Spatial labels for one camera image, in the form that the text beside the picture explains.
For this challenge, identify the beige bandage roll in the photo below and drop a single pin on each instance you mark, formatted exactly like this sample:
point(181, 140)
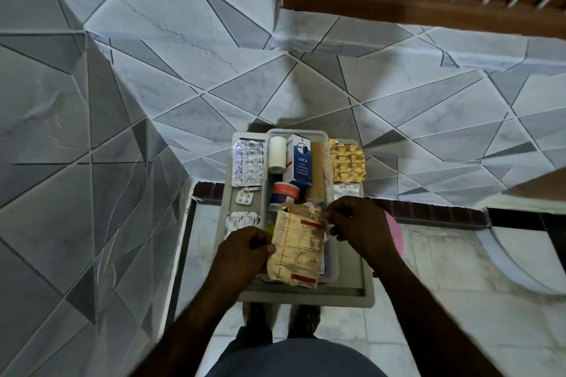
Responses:
point(316, 178)

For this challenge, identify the beige tablet strip pack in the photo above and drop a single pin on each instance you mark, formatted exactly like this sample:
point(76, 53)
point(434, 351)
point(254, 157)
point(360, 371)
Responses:
point(296, 248)

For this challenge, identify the silver tablet strips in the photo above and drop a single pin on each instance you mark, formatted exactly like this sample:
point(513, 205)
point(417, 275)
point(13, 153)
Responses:
point(248, 162)
point(347, 190)
point(241, 221)

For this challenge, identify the white plastic drawer cabinet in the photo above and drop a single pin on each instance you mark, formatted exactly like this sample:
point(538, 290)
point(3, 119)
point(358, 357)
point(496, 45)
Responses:
point(353, 297)

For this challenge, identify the dark shoe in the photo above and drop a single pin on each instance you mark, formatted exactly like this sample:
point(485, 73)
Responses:
point(305, 321)
point(256, 315)

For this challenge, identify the gold foil tablet strips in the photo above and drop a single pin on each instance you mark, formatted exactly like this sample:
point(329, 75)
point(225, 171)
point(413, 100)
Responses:
point(348, 162)

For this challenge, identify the pink lidded trash bin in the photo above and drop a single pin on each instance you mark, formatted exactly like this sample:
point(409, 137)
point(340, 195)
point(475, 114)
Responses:
point(395, 235)

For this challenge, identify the white bandage roll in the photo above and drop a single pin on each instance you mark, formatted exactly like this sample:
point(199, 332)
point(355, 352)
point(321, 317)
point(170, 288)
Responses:
point(277, 153)

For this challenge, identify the grey shorts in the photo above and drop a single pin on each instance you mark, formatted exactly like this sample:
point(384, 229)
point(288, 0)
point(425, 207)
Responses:
point(300, 359)

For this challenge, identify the clear plastic first aid box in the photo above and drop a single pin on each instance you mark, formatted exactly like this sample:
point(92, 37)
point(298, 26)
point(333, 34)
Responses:
point(332, 266)

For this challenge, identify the person's right forearm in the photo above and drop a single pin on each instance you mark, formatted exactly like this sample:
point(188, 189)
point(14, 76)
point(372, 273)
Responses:
point(429, 323)

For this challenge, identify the white blue medicine box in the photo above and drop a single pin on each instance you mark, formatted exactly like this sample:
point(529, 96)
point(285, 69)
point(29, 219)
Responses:
point(300, 158)

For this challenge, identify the person's left hand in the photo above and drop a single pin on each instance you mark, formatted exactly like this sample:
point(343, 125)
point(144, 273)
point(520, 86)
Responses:
point(243, 257)

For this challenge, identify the person's left forearm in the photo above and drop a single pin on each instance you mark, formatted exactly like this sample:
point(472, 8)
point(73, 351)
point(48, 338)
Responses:
point(194, 332)

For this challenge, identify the person's right hand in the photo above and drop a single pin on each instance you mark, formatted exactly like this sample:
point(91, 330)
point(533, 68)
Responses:
point(367, 231)

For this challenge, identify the white red-blue label medicine bottle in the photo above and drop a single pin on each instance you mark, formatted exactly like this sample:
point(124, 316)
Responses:
point(285, 193)

